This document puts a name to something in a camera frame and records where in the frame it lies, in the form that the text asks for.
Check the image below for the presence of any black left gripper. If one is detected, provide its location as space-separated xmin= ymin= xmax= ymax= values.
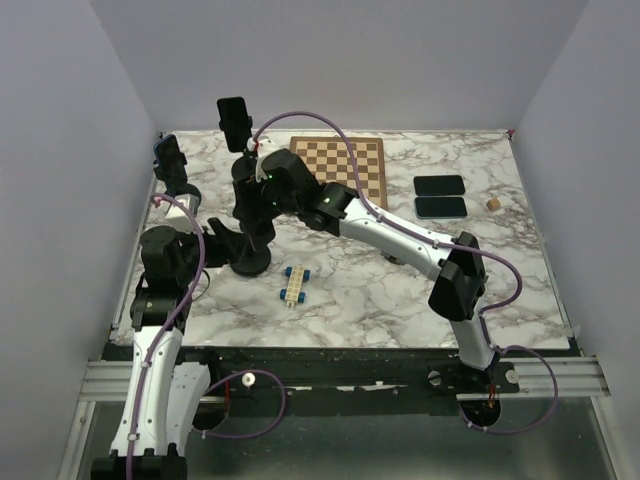
xmin=174 ymin=216 xmax=250 ymax=285

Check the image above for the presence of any black stand for pink phone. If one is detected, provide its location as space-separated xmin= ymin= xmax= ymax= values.
xmin=230 ymin=242 xmax=271 ymax=278

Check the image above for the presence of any blue phone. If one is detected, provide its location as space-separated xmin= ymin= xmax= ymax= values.
xmin=154 ymin=134 xmax=187 ymax=184

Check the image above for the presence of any black stand with blue phone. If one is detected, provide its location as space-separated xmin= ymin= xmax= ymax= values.
xmin=152 ymin=149 xmax=202 ymax=214

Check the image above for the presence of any teal phone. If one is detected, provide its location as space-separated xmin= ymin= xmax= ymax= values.
xmin=414 ymin=197 xmax=467 ymax=219

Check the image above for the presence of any black phone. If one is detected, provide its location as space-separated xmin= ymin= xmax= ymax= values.
xmin=413 ymin=175 xmax=466 ymax=197
xmin=216 ymin=96 xmax=253 ymax=153

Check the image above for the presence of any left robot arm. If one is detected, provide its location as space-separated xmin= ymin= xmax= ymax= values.
xmin=90 ymin=218 xmax=247 ymax=479

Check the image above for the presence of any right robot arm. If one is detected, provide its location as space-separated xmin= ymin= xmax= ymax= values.
xmin=231 ymin=149 xmax=497 ymax=392

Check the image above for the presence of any black round phone stand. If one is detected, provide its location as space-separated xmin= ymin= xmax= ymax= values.
xmin=231 ymin=146 xmax=255 ymax=179

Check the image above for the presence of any black phone on stand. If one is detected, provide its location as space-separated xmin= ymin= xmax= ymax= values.
xmin=216 ymin=96 xmax=253 ymax=153

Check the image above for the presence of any wooden chessboard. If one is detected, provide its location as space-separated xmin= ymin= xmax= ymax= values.
xmin=290 ymin=136 xmax=388 ymax=209

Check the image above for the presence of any blue white toy block car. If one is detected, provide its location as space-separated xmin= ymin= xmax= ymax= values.
xmin=279 ymin=265 xmax=311 ymax=308

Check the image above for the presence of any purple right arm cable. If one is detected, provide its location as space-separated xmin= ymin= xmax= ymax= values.
xmin=249 ymin=110 xmax=559 ymax=435

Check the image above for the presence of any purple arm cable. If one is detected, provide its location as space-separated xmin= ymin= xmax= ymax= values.
xmin=124 ymin=194 xmax=289 ymax=480
xmin=249 ymin=110 xmax=559 ymax=435

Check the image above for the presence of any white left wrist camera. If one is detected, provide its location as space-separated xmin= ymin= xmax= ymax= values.
xmin=164 ymin=194 xmax=200 ymax=233

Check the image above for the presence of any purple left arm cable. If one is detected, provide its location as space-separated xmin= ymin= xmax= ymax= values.
xmin=124 ymin=194 xmax=289 ymax=480

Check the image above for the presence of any black mounting rail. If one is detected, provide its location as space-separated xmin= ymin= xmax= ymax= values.
xmin=99 ymin=342 xmax=519 ymax=427

